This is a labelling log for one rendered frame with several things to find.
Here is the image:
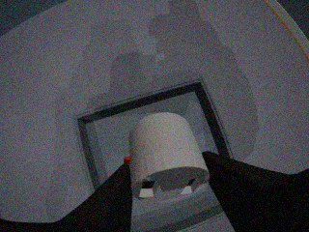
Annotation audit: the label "grey shallow rectangular tray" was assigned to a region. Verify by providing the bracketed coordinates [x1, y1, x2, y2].
[72, 76, 236, 232]

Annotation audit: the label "grey cylinder with slotted end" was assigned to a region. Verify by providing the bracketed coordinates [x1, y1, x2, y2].
[124, 113, 210, 202]

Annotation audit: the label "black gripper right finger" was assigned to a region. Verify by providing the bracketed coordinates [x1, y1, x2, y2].
[202, 151, 309, 232]

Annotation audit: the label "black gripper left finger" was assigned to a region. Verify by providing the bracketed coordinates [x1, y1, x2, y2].
[0, 163, 132, 232]

